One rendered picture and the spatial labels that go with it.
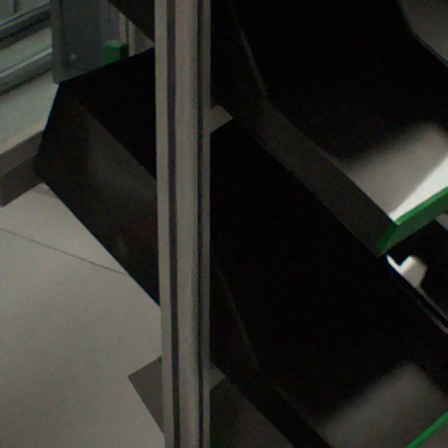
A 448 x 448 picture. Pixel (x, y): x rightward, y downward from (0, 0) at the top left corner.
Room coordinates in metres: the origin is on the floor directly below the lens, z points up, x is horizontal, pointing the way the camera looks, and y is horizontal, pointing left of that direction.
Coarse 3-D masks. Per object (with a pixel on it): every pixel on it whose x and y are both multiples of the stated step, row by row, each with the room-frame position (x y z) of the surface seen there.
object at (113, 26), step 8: (104, 0) 1.39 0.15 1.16; (104, 8) 1.39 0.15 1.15; (112, 8) 1.38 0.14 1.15; (104, 16) 1.39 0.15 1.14; (112, 16) 1.38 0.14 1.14; (120, 16) 1.38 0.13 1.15; (104, 24) 1.39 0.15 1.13; (112, 24) 1.38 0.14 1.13; (120, 24) 1.38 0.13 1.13; (128, 24) 1.39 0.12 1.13; (104, 32) 1.39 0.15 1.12; (112, 32) 1.38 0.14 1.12; (120, 32) 1.38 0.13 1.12; (128, 32) 1.39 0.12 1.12; (104, 40) 1.39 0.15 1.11; (120, 40) 1.38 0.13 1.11; (128, 40) 1.39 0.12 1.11; (40, 184) 1.46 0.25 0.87; (40, 192) 1.45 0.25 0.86; (48, 192) 1.44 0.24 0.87
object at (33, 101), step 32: (0, 0) 1.50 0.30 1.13; (32, 0) 1.47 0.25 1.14; (64, 0) 1.44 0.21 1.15; (96, 0) 1.41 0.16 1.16; (0, 32) 1.50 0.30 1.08; (32, 32) 1.47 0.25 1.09; (64, 32) 1.44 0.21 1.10; (96, 32) 1.41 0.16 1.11; (0, 64) 1.50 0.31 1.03; (32, 64) 1.47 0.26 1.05; (64, 64) 1.44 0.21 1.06; (96, 64) 1.41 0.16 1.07; (0, 96) 1.50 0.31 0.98; (32, 96) 1.47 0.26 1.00; (0, 128) 1.51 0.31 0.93
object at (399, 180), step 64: (128, 0) 0.59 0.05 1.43; (256, 0) 0.64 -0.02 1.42; (320, 0) 0.66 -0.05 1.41; (384, 0) 0.64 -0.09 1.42; (256, 64) 0.58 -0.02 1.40; (320, 64) 0.60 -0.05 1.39; (384, 64) 0.62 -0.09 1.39; (256, 128) 0.53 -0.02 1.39; (320, 128) 0.55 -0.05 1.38; (384, 128) 0.57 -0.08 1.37; (320, 192) 0.50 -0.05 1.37; (384, 192) 0.52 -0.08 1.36
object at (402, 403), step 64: (128, 64) 0.67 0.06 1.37; (64, 128) 0.63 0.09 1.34; (128, 128) 0.71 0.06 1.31; (64, 192) 0.63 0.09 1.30; (128, 192) 0.59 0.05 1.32; (256, 192) 0.69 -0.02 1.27; (128, 256) 0.59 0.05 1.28; (256, 256) 0.63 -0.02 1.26; (320, 256) 0.65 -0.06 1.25; (384, 256) 0.63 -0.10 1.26; (256, 320) 0.59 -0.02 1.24; (320, 320) 0.60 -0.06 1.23; (384, 320) 0.61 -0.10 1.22; (256, 384) 0.53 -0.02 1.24; (320, 384) 0.55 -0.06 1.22; (384, 384) 0.57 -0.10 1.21
